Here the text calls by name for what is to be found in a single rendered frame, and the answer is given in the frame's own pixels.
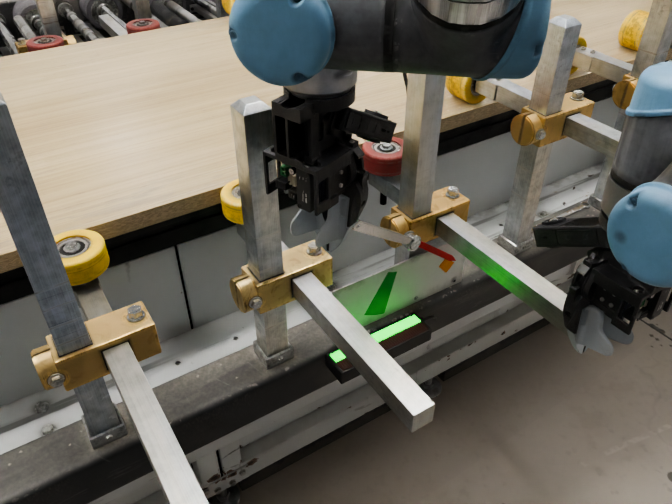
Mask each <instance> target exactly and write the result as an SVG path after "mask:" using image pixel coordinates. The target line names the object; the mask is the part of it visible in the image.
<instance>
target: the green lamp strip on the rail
mask: <svg viewBox="0 0 672 504"><path fill-rule="evenodd" d="M419 322H421V321H420V320H419V319H418V318H417V317H416V316H415V315H413V316H410V317H408V318H406V319H403V320H401V321H399V322H397V323H395V324H393V325H391V326H389V327H386V328H384V329H382V330H380V331H378V332H376V333H374V334H372V335H371V336H372V337H373V338H374V339H375V340H376V341H377V342H380V341H382V340H384V339H386V338H388V337H390V336H392V335H394V334H396V333H398V332H400V331H402V330H405V329H407V328H409V327H411V326H413V325H415V324H417V323H419ZM330 356H331V357H332V358H333V359H334V361H335V362H338V361H340V360H342V359H344V358H346V357H345V355H344V354H343V353H342V352H341V351H340V350H338V351H336V352H334V353H333V354H330Z"/></svg>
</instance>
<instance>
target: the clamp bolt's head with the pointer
mask: <svg viewBox="0 0 672 504"><path fill-rule="evenodd" d="M419 245H420V246H419ZM418 246H419V248H422V249H424V250H426V251H428V252H431V253H433V254H435V255H437V256H439V257H442V258H444V259H446V260H448V261H456V260H455V258H454V257H453V256H452V255H451V254H448V253H446V252H444V251H442V250H440V249H438V248H435V247H433V246H431V245H429V244H427V243H425V242H423V241H421V244H420V239H419V238H415V239H414V240H413V241H412V242H411V243H410V249H411V250H413V249H417V248H418Z"/></svg>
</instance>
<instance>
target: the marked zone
mask: <svg viewBox="0 0 672 504"><path fill-rule="evenodd" d="M396 274H397V271H396V272H388V273H387V275H386V277H385V279H384V280H383V282H382V284H381V286H380V288H379V289H378V291H377V293H376V295H375V297H374V298H373V300H372V302H371V304H370V305H369V307H368V309H367V311H366V313H365V314H364V315H378V314H384V312H385V309H386V306H387V303H388V300H389V296H390V293H391V290H392V287H393V283H394V280H395V277H396Z"/></svg>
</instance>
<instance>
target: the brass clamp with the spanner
mask: <svg viewBox="0 0 672 504"><path fill-rule="evenodd" d="M449 187H450V186H448V187H445V188H442V189H440V190H437V191H434V192H433V196H432V204H431V212H429V213H426V214H423V215H421V216H418V217H416V218H413V219H412V218H411V217H409V216H408V215H407V214H406V213H404V212H403V211H402V210H400V209H399V208H398V205H396V206H394V207H392V208H391V214H390V215H387V216H385V217H383V218H382V220H381V223H380V226H381V227H384V228H387V229H390V230H393V231H396V232H399V233H401V234H405V233H406V232H408V231H413V232H414V233H416V234H418V235H419V236H420V237H421V241H423V242H425V243H426V242H428V241H431V240H433V239H436V238H438V237H439V236H438V235H436V226H437V219H438V218H439V217H442V216H444V215H447V214H449V213H452V212H453V213H454V214H455V215H457V216H458V217H460V218H461V219H462V220H464V221H465V222H467V216H468V210H469V204H470V200H469V199H468V198H466V197H465V196H463V195H462V194H460V193H459V197H458V198H456V199H450V198H448V197H447V196H446V192H447V189H448V188H449ZM384 240H385V242H386V243H387V244H388V245H389V246H391V247H392V248H397V247H400V246H402V244H401V243H397V242H393V241H389V240H386V239H384Z"/></svg>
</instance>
